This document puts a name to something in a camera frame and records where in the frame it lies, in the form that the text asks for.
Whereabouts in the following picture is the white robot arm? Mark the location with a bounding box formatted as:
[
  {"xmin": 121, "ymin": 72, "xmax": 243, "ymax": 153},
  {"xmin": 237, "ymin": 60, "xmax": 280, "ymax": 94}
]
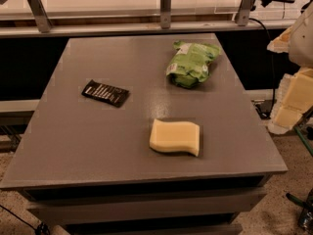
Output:
[{"xmin": 289, "ymin": 2, "xmax": 313, "ymax": 69}]

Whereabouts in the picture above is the yellow sponge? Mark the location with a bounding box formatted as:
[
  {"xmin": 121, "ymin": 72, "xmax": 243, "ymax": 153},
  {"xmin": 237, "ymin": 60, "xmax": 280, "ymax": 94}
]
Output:
[{"xmin": 150, "ymin": 119, "xmax": 201, "ymax": 157}]

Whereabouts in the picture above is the black snack wrapper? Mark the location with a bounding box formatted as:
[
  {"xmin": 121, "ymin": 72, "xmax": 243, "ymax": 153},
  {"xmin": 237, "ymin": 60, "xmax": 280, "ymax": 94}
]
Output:
[{"xmin": 81, "ymin": 80, "xmax": 129, "ymax": 108}]

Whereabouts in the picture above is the green snack bag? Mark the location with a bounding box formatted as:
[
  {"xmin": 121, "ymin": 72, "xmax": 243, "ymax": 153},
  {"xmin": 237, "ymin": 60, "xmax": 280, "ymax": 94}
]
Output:
[{"xmin": 166, "ymin": 41, "xmax": 221, "ymax": 89}]

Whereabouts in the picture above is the grey table with drawers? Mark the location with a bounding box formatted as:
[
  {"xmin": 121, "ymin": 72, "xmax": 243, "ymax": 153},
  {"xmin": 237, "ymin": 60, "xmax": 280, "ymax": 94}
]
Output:
[{"xmin": 1, "ymin": 35, "xmax": 287, "ymax": 235}]

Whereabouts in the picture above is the yellow foam padding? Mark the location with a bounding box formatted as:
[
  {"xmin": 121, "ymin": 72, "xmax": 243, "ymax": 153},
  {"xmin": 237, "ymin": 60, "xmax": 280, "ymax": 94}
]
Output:
[{"xmin": 268, "ymin": 68, "xmax": 313, "ymax": 134}]

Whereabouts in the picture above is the green metal stand leg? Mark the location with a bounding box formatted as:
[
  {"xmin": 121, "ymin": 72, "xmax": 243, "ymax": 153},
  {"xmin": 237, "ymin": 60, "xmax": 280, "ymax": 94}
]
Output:
[{"xmin": 294, "ymin": 126, "xmax": 313, "ymax": 157}]

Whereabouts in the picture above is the long metal rail shelf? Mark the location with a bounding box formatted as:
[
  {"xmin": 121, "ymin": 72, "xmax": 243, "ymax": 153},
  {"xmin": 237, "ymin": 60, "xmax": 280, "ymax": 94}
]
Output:
[{"xmin": 0, "ymin": 8, "xmax": 294, "ymax": 38}]

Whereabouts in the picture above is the middle metal bracket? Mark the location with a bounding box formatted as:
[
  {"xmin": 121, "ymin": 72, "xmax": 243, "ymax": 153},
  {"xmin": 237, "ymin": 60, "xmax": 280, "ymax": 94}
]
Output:
[{"xmin": 159, "ymin": 0, "xmax": 171, "ymax": 29}]

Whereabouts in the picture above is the metal bracket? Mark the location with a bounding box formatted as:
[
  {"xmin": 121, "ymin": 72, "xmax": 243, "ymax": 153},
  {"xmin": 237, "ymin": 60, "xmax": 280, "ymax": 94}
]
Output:
[
  {"xmin": 235, "ymin": 0, "xmax": 254, "ymax": 26},
  {"xmin": 159, "ymin": 0, "xmax": 171, "ymax": 29},
  {"xmin": 27, "ymin": 0, "xmax": 52, "ymax": 33}
]

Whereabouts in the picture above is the right metal bracket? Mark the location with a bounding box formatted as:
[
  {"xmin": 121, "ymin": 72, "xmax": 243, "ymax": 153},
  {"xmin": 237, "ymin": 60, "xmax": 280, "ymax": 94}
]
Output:
[{"xmin": 235, "ymin": 0, "xmax": 254, "ymax": 26}]

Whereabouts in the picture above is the left metal bracket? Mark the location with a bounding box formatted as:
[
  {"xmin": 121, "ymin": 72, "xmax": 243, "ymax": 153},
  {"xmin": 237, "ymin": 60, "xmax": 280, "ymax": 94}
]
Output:
[{"xmin": 27, "ymin": 0, "xmax": 52, "ymax": 33}]

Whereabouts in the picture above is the black floor cable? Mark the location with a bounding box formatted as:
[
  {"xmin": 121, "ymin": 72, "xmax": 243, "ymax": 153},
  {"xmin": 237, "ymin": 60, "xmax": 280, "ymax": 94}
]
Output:
[{"xmin": 0, "ymin": 204, "xmax": 52, "ymax": 235}]

